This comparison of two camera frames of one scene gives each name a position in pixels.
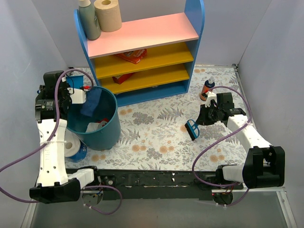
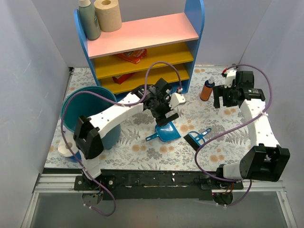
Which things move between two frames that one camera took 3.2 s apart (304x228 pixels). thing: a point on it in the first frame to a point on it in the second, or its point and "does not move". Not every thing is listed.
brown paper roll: (109, 14) does not move
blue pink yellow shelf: (148, 59) does not move
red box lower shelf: (119, 79) does not move
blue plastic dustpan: (78, 81) to (166, 132)
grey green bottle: (89, 20) does not move
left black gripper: (65, 94) to (164, 117)
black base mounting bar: (160, 184) does not move
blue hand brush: (192, 129) to (195, 139)
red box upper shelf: (136, 56) does not move
